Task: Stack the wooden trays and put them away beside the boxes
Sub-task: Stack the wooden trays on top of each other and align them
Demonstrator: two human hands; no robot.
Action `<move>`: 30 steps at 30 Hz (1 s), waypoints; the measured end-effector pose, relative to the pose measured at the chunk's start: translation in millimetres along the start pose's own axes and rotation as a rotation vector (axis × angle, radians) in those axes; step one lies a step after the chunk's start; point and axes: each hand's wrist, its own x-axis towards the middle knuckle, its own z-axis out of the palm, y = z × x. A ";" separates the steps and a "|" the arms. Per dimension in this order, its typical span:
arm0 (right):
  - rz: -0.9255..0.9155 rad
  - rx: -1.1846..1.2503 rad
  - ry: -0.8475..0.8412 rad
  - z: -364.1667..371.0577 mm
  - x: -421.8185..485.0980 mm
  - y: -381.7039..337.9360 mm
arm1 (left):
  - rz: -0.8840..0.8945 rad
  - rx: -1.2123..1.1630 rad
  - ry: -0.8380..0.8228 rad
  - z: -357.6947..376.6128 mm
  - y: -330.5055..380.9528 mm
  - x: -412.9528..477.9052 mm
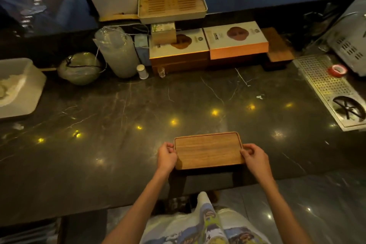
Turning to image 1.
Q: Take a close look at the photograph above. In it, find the person's left hand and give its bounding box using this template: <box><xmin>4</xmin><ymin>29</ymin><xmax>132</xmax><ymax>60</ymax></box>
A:
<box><xmin>157</xmin><ymin>142</ymin><xmax>178</xmax><ymax>172</ymax></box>

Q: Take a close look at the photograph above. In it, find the person's right hand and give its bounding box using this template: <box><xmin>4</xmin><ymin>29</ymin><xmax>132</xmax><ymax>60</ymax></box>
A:
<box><xmin>240</xmin><ymin>143</ymin><xmax>274</xmax><ymax>182</ymax></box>

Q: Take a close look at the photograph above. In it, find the small wooden tray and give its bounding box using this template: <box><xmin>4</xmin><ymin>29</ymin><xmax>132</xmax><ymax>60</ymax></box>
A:
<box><xmin>174</xmin><ymin>132</ymin><xmax>246</xmax><ymax>170</ymax></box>

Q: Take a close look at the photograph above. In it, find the person's right forearm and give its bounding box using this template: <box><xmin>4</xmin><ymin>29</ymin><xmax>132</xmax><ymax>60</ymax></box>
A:
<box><xmin>257</xmin><ymin>177</ymin><xmax>313</xmax><ymax>244</ymax></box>

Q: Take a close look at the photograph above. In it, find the person's left forearm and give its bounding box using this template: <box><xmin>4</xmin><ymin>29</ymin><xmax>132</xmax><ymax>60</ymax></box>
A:
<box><xmin>102</xmin><ymin>167</ymin><xmax>171</xmax><ymax>244</ymax></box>

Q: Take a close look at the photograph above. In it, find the person's printed white shirt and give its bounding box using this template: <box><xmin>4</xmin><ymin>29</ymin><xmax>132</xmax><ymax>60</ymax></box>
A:
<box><xmin>140</xmin><ymin>191</ymin><xmax>272</xmax><ymax>244</ymax></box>

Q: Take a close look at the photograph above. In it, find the small white cup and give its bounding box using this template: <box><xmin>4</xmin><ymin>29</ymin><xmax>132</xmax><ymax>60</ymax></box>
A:
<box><xmin>136</xmin><ymin>64</ymin><xmax>149</xmax><ymax>80</ymax></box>

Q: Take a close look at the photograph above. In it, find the brown flat box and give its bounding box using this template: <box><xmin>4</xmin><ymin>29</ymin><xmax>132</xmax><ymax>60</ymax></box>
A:
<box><xmin>151</xmin><ymin>52</ymin><xmax>268</xmax><ymax>75</ymax></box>

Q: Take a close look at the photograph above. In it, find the perforated metal drain tray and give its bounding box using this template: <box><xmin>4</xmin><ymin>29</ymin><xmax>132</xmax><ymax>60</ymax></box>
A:
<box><xmin>292</xmin><ymin>54</ymin><xmax>366</xmax><ymax>132</ymax></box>

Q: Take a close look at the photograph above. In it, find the white gift box brown print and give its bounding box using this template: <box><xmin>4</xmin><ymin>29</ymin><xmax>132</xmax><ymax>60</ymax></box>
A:
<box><xmin>203</xmin><ymin>21</ymin><xmax>269</xmax><ymax>60</ymax></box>
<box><xmin>149</xmin><ymin>28</ymin><xmax>210</xmax><ymax>67</ymax></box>

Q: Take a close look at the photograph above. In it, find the light blue packet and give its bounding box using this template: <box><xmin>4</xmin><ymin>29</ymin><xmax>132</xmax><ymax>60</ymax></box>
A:
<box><xmin>134</xmin><ymin>34</ymin><xmax>152</xmax><ymax>67</ymax></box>

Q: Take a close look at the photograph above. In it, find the bag of clear plastic cups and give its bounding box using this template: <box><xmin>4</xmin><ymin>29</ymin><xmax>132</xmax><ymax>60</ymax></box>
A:
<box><xmin>93</xmin><ymin>26</ymin><xmax>140</xmax><ymax>78</ymax></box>

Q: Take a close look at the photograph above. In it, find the wooden board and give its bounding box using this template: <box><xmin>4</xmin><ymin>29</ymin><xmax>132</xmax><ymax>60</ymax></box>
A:
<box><xmin>261</xmin><ymin>27</ymin><xmax>295</xmax><ymax>63</ymax></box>

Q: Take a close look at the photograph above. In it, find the small white green box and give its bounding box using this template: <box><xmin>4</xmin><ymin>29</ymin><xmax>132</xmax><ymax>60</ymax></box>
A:
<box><xmin>151</xmin><ymin>22</ymin><xmax>177</xmax><ymax>46</ymax></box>

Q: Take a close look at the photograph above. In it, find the green glass bowl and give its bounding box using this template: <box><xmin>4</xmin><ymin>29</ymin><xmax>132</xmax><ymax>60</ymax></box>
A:
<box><xmin>57</xmin><ymin>52</ymin><xmax>103</xmax><ymax>86</ymax></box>

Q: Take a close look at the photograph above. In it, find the red tape roll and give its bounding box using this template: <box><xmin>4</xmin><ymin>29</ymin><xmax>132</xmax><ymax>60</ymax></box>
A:
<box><xmin>327</xmin><ymin>64</ymin><xmax>348</xmax><ymax>78</ymax></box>

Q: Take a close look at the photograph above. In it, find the bamboo slatted tea tray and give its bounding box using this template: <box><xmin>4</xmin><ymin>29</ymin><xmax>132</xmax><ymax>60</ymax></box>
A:
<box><xmin>137</xmin><ymin>0</ymin><xmax>208</xmax><ymax>25</ymax></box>

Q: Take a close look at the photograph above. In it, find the silver appliance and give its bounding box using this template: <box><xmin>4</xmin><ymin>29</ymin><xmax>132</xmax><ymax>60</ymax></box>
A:
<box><xmin>326</xmin><ymin>0</ymin><xmax>366</xmax><ymax>77</ymax></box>

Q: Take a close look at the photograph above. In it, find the white plastic tub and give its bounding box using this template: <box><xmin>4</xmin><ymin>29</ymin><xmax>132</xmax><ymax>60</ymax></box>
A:
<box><xmin>0</xmin><ymin>58</ymin><xmax>47</xmax><ymax>119</ymax></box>

